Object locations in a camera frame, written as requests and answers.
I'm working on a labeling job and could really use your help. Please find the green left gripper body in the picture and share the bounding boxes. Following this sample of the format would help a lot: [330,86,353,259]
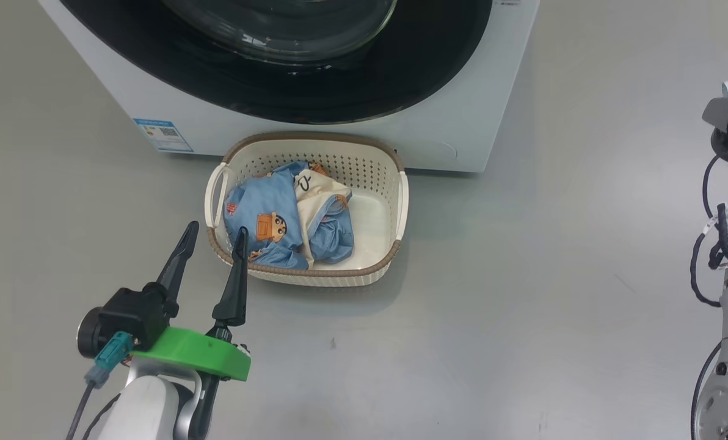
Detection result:
[131,325,252,438]

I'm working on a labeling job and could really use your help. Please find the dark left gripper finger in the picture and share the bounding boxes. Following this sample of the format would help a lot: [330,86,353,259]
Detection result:
[156,221,200,301]
[213,227,250,328]

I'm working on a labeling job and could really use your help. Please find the blue cream cartoon shirt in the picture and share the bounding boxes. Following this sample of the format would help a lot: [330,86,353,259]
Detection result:
[224,160,354,271]

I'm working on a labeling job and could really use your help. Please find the blue cartoon print pants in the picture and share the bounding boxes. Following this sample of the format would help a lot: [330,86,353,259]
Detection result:
[311,196,355,265]

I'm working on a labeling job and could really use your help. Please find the black glass washer door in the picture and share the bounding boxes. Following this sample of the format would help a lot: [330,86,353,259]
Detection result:
[59,0,493,125]

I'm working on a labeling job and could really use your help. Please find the cream perforated laundry basket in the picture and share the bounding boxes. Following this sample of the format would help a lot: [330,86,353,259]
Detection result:
[205,131,409,288]

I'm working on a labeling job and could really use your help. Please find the white front-load washing machine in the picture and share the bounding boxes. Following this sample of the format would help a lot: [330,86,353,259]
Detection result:
[37,0,541,174]

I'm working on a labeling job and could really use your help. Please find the blue energy label sticker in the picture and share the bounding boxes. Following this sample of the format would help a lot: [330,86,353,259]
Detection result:
[133,118,194,153]

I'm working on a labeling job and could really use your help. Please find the teal plug left camera cable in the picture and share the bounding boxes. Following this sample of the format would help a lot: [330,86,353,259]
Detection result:
[66,332,134,440]

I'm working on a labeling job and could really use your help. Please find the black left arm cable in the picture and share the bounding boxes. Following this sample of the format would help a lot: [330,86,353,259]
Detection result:
[83,394,123,440]

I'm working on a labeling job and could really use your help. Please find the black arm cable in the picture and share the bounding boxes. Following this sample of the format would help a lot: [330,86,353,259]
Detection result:
[691,153,728,307]
[83,394,123,440]

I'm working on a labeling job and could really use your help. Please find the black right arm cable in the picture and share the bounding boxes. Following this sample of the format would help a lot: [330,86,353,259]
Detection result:
[691,153,728,307]

